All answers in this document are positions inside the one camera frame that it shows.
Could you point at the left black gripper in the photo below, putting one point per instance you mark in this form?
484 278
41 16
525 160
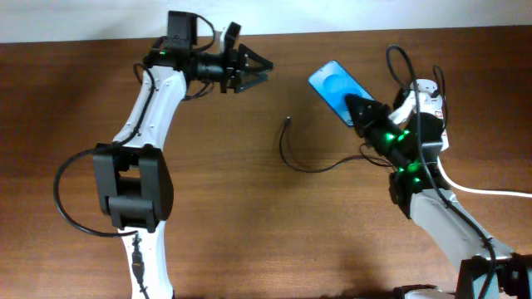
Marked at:
231 67

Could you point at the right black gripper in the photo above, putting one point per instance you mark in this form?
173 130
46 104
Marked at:
368 123

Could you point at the blue Samsung Galaxy smartphone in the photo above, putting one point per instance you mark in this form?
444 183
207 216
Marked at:
332 82

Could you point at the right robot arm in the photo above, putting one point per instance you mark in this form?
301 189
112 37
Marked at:
486 266

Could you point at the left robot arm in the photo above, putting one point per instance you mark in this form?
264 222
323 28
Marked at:
132 178

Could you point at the white power strip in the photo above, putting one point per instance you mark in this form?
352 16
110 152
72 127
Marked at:
430 98

